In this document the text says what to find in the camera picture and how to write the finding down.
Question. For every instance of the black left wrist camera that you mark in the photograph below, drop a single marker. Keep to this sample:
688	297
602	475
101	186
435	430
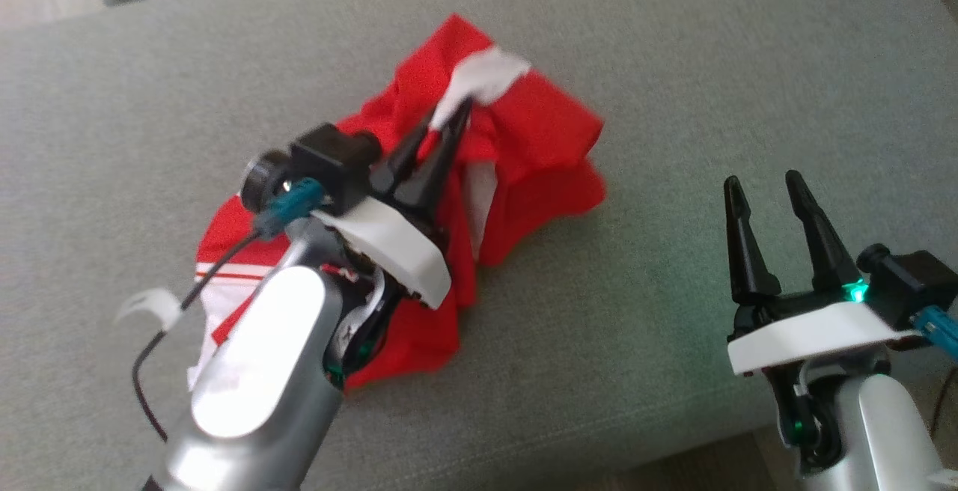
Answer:
333	158

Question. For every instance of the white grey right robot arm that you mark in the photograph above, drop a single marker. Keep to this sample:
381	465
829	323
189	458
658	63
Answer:
876	431

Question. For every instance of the grey fabric ottoman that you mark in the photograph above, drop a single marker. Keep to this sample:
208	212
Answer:
673	64

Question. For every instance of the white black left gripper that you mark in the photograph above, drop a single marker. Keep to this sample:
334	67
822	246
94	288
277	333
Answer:
397	244

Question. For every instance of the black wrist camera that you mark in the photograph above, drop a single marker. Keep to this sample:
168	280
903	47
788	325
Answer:
333	158
913	281

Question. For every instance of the red and white jersey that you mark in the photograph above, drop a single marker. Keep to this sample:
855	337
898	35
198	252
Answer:
419	341

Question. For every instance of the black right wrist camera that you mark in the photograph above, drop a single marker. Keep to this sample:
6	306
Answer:
913	281

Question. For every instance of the red shorts with white band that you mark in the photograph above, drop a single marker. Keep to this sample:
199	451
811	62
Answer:
539	139

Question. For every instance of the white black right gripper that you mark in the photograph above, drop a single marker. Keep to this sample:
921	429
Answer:
816	330

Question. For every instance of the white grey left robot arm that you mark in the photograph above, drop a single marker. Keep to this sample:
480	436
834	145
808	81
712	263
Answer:
254	371

